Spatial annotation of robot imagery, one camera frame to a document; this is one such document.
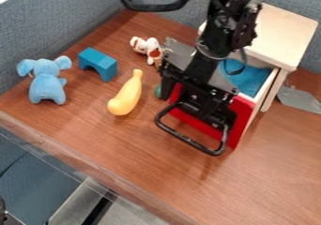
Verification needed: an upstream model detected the blue cloth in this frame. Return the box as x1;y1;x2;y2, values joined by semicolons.
218;58;274;98

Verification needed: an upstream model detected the cabinet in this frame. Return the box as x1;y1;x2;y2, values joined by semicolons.
196;2;320;113

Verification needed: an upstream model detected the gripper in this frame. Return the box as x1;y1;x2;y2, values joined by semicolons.
159;37;241;128

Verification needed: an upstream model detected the white and brown plush dog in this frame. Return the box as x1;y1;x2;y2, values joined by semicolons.
128;36;163;66

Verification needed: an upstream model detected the blue arch block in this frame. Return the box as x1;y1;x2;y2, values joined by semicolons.
76;47;119;83

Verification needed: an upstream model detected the green toy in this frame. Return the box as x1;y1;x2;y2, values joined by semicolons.
152;82;165;99

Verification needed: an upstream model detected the blue plush elephant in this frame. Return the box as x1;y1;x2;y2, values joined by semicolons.
15;55;74;106

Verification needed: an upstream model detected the yellow toy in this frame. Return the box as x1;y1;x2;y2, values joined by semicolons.
106;68;145;116

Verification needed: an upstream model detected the grey sheet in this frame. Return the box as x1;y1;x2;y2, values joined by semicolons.
275;84;321;115

